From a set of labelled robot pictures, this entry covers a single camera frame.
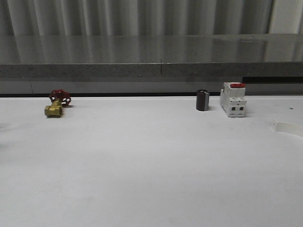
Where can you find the white circuit breaker red switch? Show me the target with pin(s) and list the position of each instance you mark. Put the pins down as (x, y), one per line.
(232, 99)

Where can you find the brass valve red handwheel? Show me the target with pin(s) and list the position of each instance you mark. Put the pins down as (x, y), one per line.
(59, 99)

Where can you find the grey stone counter ledge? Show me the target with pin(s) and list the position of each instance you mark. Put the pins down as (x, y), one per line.
(97, 64)

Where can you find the dark brown cylindrical capacitor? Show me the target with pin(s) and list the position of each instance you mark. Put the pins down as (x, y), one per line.
(202, 100)

